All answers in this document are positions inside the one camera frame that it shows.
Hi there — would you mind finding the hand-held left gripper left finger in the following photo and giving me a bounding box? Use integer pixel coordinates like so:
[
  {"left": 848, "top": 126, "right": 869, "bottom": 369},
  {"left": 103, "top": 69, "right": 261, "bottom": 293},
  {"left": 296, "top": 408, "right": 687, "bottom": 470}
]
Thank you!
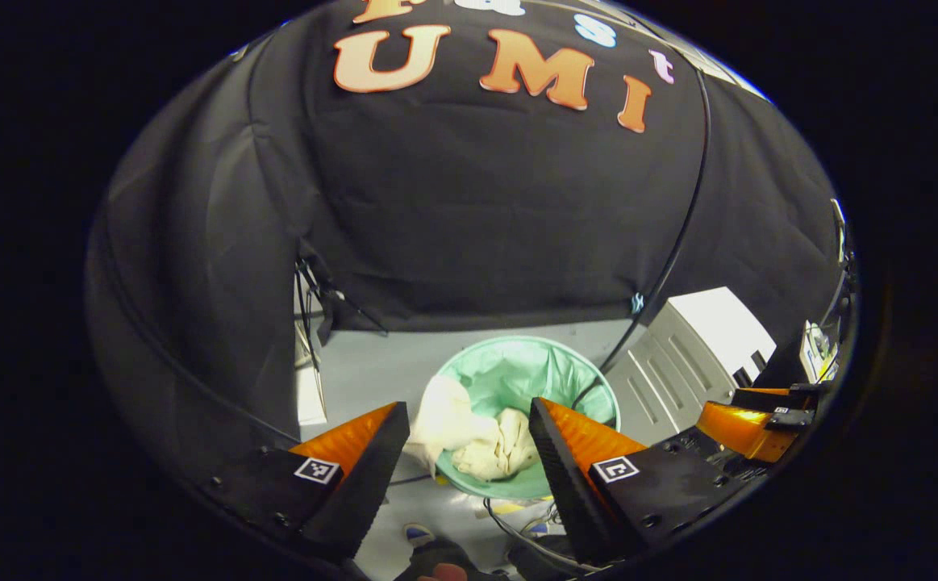
[{"left": 194, "top": 401, "right": 411, "bottom": 563}]

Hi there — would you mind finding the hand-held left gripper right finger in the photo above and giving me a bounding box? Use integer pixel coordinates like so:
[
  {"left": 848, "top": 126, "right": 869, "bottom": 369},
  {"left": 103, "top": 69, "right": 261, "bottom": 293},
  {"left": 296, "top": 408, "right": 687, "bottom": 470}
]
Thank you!
[{"left": 527, "top": 397, "right": 732, "bottom": 564}]

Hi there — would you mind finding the cream button shirt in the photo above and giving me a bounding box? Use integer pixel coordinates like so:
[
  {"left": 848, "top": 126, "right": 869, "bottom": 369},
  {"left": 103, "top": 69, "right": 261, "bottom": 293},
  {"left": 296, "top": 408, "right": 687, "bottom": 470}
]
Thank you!
[{"left": 402, "top": 375, "right": 542, "bottom": 483}]

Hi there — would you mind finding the green laundry hamper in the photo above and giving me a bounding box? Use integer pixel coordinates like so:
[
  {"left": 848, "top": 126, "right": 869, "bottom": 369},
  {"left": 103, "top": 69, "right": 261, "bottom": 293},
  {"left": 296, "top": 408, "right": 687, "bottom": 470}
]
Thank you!
[{"left": 432, "top": 335, "right": 623, "bottom": 501}]

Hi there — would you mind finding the black clothes rack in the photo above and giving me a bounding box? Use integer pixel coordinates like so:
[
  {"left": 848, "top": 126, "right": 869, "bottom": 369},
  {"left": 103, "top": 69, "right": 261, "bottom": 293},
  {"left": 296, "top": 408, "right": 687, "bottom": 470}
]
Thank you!
[{"left": 102, "top": 69, "right": 713, "bottom": 445}]

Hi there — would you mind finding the white grey machine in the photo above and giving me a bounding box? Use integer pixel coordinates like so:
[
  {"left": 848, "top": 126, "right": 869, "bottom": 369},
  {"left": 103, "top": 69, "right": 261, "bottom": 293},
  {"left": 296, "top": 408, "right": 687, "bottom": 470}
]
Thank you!
[{"left": 606, "top": 286, "right": 777, "bottom": 449}]

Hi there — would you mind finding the person's dark shoe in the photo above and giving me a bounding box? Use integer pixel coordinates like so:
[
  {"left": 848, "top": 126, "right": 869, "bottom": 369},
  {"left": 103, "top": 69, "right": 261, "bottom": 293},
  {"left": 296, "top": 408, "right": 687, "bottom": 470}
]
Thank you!
[{"left": 394, "top": 523, "right": 482, "bottom": 581}]

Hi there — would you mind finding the white board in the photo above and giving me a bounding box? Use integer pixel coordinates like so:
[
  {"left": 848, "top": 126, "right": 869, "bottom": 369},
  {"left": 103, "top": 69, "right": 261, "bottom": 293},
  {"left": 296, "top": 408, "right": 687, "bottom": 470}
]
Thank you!
[{"left": 298, "top": 323, "right": 330, "bottom": 426}]

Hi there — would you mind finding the black backdrop cloth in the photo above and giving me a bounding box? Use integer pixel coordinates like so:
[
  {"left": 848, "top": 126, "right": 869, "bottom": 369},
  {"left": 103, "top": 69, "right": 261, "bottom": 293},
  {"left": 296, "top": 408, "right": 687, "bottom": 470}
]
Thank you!
[{"left": 85, "top": 0, "right": 853, "bottom": 485}]

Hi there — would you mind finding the black floor cable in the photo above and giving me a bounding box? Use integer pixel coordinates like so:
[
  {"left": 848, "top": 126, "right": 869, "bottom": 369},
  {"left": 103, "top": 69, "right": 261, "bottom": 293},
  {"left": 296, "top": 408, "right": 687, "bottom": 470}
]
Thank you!
[{"left": 481, "top": 498, "right": 598, "bottom": 570}]

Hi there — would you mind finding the black cable bundle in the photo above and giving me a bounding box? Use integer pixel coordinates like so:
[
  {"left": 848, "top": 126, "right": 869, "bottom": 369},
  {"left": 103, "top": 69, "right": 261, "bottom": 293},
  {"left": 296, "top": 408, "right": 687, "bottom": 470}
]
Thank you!
[{"left": 293, "top": 250, "right": 389, "bottom": 380}]

